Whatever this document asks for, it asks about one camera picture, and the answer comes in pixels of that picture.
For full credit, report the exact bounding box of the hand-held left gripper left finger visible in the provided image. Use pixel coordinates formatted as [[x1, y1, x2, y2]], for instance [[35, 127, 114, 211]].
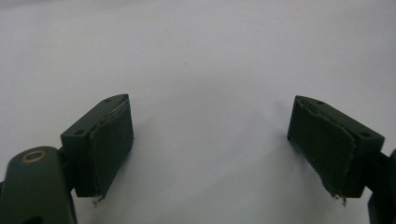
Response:
[[60, 93, 134, 199]]

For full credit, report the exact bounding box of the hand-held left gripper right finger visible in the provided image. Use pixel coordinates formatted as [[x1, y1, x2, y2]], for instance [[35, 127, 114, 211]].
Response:
[[287, 94, 386, 201]]

